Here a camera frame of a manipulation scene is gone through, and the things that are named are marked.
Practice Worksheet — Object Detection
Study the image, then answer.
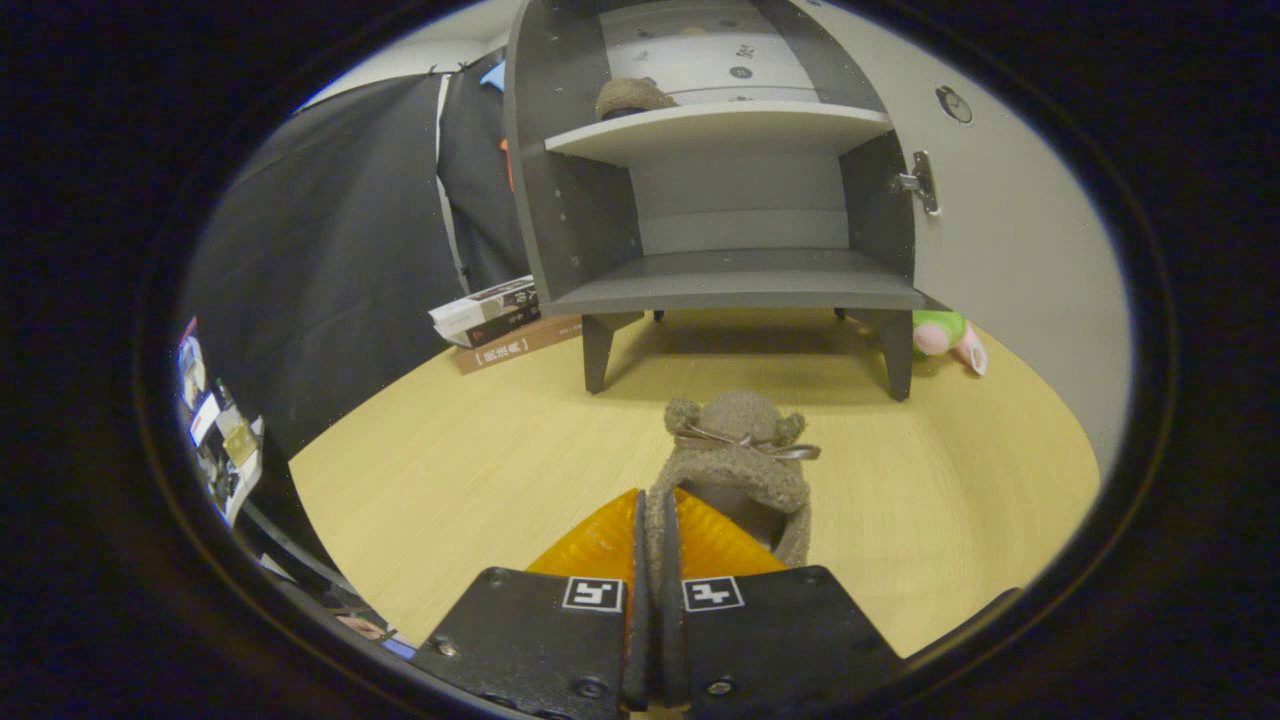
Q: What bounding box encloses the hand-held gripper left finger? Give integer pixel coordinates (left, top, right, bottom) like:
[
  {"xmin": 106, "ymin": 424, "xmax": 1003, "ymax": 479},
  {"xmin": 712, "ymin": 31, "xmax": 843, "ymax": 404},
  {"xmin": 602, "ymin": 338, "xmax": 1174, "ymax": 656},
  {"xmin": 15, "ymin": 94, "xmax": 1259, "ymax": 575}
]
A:
[{"xmin": 409, "ymin": 487, "xmax": 652, "ymax": 717}]

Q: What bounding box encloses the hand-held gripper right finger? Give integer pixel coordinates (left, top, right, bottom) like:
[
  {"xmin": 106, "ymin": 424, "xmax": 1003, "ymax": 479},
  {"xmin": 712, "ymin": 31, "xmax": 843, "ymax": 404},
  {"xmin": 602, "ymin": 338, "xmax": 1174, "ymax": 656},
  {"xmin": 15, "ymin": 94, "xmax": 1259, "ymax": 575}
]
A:
[{"xmin": 660, "ymin": 487, "xmax": 907, "ymax": 717}]

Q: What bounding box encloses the brown fuzzy shoe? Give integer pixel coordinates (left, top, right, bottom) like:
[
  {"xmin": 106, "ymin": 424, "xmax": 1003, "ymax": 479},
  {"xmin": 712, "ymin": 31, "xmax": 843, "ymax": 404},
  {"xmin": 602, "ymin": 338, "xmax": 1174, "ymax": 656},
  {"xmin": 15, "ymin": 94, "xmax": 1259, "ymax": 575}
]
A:
[
  {"xmin": 594, "ymin": 76, "xmax": 680, "ymax": 122},
  {"xmin": 644, "ymin": 389, "xmax": 823, "ymax": 601}
]

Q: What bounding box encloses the grey shoe cabinet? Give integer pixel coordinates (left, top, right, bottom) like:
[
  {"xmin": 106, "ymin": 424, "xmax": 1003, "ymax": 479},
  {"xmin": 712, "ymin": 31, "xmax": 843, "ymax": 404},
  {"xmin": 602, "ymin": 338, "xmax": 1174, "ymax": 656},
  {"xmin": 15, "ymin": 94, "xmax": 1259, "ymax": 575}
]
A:
[{"xmin": 502, "ymin": 0, "xmax": 931, "ymax": 403}]

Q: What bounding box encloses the white shoe cabinet door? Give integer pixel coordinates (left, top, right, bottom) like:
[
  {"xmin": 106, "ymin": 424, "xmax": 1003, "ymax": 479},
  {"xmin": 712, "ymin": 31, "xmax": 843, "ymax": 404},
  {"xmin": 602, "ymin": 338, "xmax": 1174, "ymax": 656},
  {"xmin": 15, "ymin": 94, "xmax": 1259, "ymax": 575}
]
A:
[{"xmin": 800, "ymin": 0, "xmax": 1137, "ymax": 483}]

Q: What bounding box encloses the brown book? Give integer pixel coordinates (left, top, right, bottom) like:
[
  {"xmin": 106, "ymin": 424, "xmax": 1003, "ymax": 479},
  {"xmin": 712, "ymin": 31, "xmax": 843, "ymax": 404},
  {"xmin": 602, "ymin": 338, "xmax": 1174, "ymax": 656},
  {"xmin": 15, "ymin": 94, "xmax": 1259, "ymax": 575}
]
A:
[{"xmin": 452, "ymin": 314, "xmax": 584, "ymax": 377}]

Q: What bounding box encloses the black book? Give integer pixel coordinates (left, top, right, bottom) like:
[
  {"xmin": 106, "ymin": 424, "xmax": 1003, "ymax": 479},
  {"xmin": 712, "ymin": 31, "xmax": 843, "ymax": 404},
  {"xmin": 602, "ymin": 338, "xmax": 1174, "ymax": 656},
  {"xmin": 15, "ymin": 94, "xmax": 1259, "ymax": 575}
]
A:
[{"xmin": 464, "ymin": 304, "xmax": 544, "ymax": 350}]

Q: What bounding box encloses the green and pink plush toy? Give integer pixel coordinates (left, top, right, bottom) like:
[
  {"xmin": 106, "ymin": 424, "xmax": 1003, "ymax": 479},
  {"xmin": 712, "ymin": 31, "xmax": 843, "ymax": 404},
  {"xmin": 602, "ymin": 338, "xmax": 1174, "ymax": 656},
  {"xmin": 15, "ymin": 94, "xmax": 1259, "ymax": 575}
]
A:
[{"xmin": 911, "ymin": 309, "xmax": 990, "ymax": 378}]

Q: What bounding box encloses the black backdrop cloth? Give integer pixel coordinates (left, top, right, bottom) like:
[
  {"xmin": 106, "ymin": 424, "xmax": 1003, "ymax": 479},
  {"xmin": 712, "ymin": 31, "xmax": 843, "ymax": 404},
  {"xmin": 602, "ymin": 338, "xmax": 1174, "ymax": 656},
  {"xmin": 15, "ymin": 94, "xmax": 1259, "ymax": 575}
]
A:
[{"xmin": 185, "ymin": 50, "xmax": 536, "ymax": 561}]

